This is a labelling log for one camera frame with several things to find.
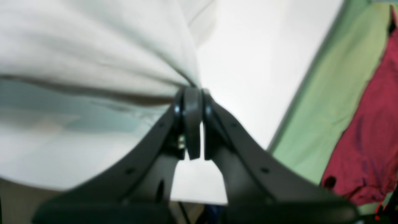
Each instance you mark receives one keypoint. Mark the beige t-shirt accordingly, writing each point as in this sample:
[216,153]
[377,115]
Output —
[82,81]

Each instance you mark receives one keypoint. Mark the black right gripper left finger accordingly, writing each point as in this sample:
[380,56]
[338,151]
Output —
[136,189]

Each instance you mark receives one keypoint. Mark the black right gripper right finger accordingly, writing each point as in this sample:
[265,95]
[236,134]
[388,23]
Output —
[261,190]

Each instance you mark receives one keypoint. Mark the red cloth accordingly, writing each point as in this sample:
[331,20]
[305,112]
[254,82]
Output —
[363,166]

